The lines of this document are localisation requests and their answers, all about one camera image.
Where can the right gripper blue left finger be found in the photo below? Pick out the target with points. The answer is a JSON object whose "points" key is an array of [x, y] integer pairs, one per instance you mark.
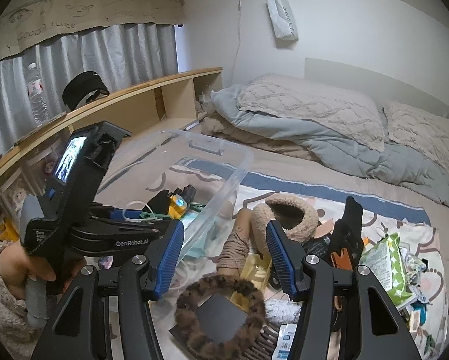
{"points": [[162, 256]]}

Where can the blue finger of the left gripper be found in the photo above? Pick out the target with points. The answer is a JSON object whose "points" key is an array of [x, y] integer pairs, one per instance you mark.
{"points": [[132, 215]]}

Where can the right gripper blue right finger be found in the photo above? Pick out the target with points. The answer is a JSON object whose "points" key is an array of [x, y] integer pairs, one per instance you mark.
{"points": [[288, 259]]}

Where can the person's left hand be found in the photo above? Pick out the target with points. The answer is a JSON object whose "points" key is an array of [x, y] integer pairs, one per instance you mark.
{"points": [[16, 267]]}

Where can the beige fluffy slipper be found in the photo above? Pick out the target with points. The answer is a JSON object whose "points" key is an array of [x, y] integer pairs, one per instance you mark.
{"points": [[298, 219]]}

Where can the yellow toy gadget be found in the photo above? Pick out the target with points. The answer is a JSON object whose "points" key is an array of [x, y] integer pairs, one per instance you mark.
{"points": [[177, 206]]}

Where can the brown furry scrunchie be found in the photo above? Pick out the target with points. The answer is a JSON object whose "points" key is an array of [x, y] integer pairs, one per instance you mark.
{"points": [[227, 285]]}

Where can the clear plastic storage bin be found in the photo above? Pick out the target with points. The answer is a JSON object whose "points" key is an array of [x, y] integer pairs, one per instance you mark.
{"points": [[172, 160]]}

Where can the blue white medicine pouch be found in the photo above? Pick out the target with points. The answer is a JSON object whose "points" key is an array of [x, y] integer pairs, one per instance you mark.
{"points": [[284, 341]]}

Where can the green polka dot pouch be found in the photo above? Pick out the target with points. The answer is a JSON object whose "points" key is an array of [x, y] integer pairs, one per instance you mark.
{"points": [[385, 261]]}

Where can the wooden headboard shelf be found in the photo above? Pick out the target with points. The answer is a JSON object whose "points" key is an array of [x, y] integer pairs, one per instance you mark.
{"points": [[153, 106]]}

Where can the black cap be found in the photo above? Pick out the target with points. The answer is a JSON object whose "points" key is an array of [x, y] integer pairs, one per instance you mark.
{"points": [[84, 88]]}

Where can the plastic water bottle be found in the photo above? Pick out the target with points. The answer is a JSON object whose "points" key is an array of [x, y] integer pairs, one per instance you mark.
{"points": [[36, 95]]}

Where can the beige quilted pillow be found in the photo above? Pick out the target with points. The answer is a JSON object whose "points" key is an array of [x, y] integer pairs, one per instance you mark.
{"points": [[345, 111], [420, 130]]}

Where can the grey curtain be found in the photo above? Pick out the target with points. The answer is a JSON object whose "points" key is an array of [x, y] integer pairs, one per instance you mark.
{"points": [[123, 55]]}

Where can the grey blue duvet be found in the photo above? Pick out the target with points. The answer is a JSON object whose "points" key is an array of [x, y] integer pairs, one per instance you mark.
{"points": [[396, 165]]}

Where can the white hanging bag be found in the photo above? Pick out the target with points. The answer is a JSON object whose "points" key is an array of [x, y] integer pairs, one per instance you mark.
{"points": [[282, 20]]}

